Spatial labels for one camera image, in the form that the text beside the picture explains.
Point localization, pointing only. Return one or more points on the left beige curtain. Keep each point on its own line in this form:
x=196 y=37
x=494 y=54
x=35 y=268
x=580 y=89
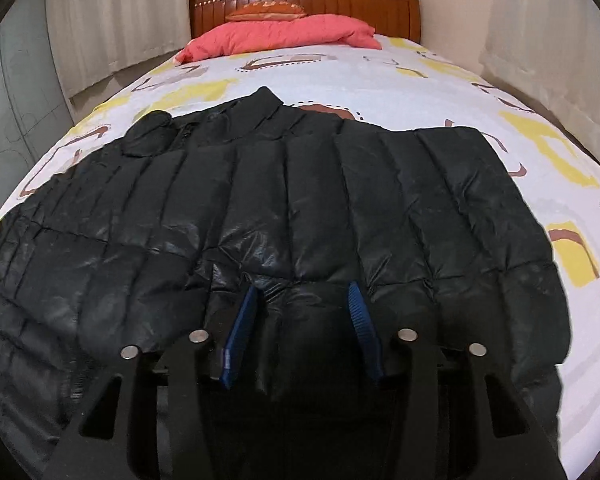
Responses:
x=94 y=39

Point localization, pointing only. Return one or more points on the pink folded quilt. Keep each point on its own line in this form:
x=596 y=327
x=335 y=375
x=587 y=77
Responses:
x=255 y=36

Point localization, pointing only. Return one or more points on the wooden headboard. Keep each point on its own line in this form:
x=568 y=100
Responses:
x=392 y=18

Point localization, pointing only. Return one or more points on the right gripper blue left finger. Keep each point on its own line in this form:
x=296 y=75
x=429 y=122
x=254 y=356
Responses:
x=235 y=344

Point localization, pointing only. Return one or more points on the orange patterned pillow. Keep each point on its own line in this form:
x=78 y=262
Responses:
x=268 y=10

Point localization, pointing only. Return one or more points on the right beige curtain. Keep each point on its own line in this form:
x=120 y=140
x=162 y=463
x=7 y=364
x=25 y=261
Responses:
x=549 y=50

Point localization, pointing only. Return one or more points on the black puffer jacket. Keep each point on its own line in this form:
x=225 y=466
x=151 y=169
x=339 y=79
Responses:
x=120 y=278

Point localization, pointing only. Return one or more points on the patterned white bed sheet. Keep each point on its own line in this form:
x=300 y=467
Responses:
x=400 y=86

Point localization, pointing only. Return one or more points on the beige curtain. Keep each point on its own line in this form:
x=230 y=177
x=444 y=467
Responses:
x=94 y=39
x=549 y=50

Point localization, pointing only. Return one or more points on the frosted glass wardrobe door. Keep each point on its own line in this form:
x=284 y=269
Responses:
x=34 y=113

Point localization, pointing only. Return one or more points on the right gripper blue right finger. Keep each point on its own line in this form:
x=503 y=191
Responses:
x=364 y=330

